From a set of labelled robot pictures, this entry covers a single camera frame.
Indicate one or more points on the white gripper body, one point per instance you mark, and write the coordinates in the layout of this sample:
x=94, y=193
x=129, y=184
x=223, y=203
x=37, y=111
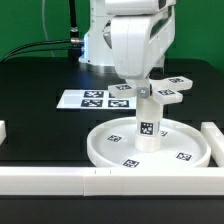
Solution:
x=138, y=42

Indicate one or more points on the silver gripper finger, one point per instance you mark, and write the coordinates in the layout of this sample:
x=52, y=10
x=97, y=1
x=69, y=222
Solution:
x=144, y=91

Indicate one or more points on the white cross-shaped table base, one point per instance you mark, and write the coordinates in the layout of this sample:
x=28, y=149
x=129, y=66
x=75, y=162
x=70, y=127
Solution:
x=164, y=91

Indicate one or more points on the white round table top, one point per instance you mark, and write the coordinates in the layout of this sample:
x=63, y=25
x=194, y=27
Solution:
x=116, y=144

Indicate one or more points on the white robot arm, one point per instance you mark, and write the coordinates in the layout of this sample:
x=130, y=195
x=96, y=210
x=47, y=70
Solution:
x=97, y=53

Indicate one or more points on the white marker plate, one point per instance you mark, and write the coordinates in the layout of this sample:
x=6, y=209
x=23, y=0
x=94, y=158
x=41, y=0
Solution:
x=93, y=99

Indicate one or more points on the white right fence bar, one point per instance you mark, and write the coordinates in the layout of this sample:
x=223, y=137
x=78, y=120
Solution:
x=215, y=138

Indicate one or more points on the white fence bar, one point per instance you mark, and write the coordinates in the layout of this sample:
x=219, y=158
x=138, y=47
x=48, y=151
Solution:
x=215, y=138
x=110, y=181
x=2, y=131

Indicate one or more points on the white front fence bar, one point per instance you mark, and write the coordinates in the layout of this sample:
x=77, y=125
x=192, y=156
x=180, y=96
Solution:
x=110, y=181

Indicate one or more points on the white left fence bar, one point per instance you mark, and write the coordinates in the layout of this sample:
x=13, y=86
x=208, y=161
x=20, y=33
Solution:
x=2, y=131

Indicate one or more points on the black upright cable connector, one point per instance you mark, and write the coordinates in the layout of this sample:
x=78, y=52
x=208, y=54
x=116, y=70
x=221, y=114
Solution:
x=74, y=52

